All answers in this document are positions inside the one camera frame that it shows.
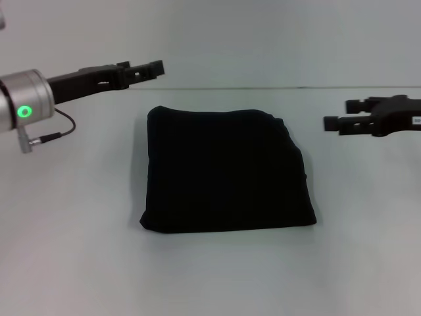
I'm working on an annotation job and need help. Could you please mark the silver cable connector plug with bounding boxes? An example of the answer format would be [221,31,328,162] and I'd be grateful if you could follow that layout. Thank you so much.
[20,130,62,154]

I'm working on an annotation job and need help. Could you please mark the black t-shirt with FREE print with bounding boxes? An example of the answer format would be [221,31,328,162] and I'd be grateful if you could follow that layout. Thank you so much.
[139,105,317,234]

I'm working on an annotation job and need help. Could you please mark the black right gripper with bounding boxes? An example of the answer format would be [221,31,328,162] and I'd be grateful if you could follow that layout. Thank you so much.
[323,94,421,138]

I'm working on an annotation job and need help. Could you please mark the thin black cable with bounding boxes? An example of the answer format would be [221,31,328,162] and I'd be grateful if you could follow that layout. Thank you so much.
[54,108,77,139]

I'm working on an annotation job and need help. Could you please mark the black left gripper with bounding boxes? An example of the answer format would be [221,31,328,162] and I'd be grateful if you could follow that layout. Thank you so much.
[47,59,165,106]

